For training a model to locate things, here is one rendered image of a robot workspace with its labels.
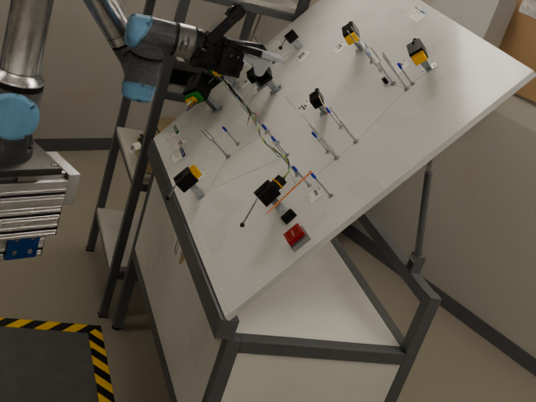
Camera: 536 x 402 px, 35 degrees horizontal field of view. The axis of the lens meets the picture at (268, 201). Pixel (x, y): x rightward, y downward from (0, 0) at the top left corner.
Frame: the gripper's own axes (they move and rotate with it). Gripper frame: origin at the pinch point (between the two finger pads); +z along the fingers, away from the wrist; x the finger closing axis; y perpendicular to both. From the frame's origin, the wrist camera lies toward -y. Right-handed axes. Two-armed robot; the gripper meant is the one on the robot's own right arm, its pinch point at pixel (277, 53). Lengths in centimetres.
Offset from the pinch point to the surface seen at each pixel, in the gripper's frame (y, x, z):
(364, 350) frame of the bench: 78, -6, 52
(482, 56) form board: -10, -14, 63
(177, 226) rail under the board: 68, -61, 4
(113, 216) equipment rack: 110, -181, 7
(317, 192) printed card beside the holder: 37, -19, 29
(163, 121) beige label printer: 54, -149, 12
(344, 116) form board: 18, -39, 40
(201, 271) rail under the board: 69, -28, 5
